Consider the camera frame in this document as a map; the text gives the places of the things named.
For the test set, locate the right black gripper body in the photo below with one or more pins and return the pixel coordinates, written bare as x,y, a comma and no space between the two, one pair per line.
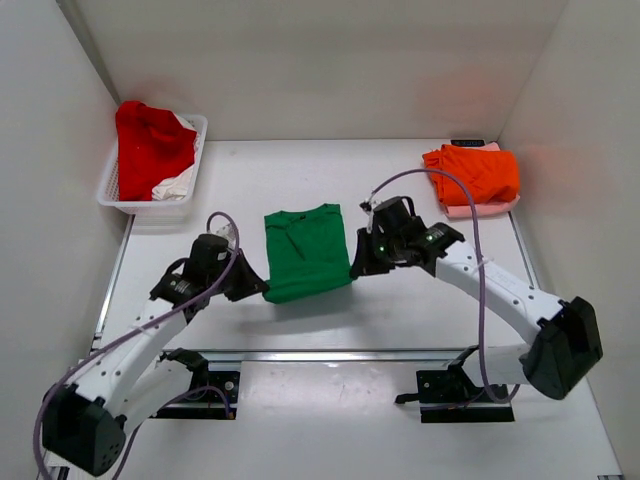
368,255

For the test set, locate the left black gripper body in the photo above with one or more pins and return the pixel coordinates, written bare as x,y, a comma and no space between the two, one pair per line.
240,276

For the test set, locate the green t shirt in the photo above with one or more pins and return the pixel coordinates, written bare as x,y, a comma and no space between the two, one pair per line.
306,252

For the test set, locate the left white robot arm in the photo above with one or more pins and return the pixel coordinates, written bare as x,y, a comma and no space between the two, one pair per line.
92,415

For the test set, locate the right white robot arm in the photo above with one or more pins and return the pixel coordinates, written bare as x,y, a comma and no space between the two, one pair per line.
560,339

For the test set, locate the pink folded t shirt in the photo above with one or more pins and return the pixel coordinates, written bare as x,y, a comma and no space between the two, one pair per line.
491,209

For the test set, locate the white plastic basket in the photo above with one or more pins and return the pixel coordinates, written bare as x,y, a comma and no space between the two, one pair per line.
108,191

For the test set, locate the white t shirt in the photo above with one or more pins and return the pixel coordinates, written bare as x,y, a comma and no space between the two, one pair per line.
178,187

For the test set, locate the orange folded t shirt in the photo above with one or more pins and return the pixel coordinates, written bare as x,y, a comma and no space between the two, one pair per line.
490,176

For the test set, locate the red t shirt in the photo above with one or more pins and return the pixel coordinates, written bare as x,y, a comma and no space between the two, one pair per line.
153,145

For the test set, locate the aluminium rail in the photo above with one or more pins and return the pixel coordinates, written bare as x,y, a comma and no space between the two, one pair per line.
332,356

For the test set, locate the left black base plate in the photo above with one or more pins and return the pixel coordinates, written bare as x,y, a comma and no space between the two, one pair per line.
212,398

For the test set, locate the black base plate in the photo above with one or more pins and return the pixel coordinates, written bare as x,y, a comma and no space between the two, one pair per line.
446,397
212,398

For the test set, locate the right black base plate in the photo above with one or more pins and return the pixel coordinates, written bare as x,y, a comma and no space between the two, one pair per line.
446,397

